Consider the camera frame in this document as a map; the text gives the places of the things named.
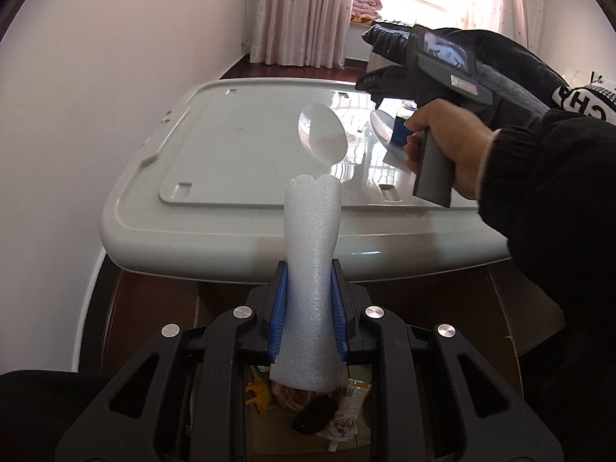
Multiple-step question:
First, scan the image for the blue carton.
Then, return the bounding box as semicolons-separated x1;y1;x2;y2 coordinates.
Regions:
393;110;415;148

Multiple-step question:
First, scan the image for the pink blanket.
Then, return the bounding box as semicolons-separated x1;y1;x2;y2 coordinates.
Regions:
350;0;386;26

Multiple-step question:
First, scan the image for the pink patterned curtain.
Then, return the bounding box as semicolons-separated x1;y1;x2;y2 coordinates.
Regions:
473;0;546;52
248;0;358;69

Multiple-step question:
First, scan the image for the cardboard box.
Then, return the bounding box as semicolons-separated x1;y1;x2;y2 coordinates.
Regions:
185;267;569;462

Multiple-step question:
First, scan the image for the pink snack packet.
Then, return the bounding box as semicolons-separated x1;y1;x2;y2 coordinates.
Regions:
272;381;319;412

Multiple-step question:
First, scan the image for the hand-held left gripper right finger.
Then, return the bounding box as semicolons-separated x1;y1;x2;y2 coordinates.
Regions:
330;259;564;462

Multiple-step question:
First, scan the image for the white foam sleeve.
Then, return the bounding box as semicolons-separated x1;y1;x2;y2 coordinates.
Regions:
269;173;350;393

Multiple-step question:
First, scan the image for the person's right forearm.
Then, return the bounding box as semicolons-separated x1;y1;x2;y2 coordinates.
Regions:
476;108;616;462

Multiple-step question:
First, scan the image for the black and white printed garment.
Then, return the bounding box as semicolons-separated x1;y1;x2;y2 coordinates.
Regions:
549;71;616;124

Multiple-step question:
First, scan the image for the white plastic bin lid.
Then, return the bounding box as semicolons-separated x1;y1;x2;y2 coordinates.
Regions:
99;78;511;284

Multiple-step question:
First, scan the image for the person's right hand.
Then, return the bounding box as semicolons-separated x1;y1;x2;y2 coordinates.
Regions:
403;97;496;201

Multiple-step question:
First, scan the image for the white spouted pouch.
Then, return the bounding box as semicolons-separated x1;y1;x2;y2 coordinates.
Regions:
315;378;374;454

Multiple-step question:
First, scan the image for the dark cloth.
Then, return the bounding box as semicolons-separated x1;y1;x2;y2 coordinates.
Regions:
0;370;105;462

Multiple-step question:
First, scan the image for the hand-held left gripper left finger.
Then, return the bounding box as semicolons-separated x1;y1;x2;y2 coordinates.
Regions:
58;260;290;462

